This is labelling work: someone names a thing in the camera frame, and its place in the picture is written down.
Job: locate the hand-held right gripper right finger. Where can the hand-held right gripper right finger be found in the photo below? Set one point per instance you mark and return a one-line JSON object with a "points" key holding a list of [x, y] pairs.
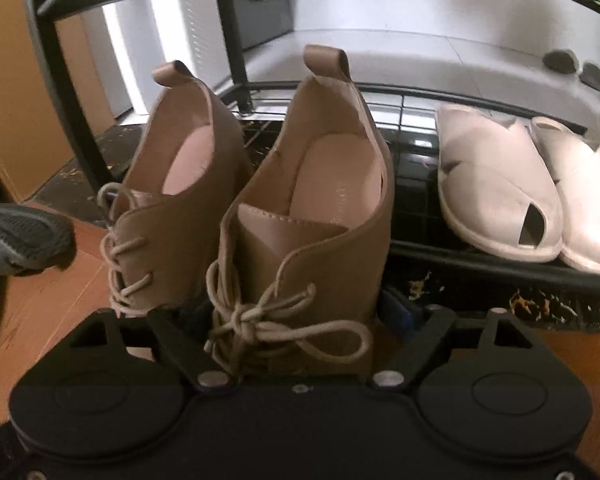
{"points": [[400, 317]]}

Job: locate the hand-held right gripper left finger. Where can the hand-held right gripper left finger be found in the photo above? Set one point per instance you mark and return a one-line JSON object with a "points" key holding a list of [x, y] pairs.
{"points": [[177, 340]]}

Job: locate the black metal shoe rack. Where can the black metal shoe rack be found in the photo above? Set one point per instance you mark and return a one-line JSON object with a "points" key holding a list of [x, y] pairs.
{"points": [[420, 195]]}

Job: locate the brown lace-up shoe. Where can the brown lace-up shoe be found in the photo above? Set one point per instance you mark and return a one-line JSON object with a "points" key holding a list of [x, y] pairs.
{"points": [[320, 220], [190, 200]]}

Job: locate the white peep-toe slipper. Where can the white peep-toe slipper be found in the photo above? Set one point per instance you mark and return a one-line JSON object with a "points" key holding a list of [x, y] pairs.
{"points": [[490, 185], [585, 195]]}

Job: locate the grey black-soled shoe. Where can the grey black-soled shoe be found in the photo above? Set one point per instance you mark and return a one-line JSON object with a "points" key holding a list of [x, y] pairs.
{"points": [[25, 237]]}

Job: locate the brown cardboard panel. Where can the brown cardboard panel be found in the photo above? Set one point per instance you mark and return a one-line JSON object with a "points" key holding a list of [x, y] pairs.
{"points": [[15, 85]]}

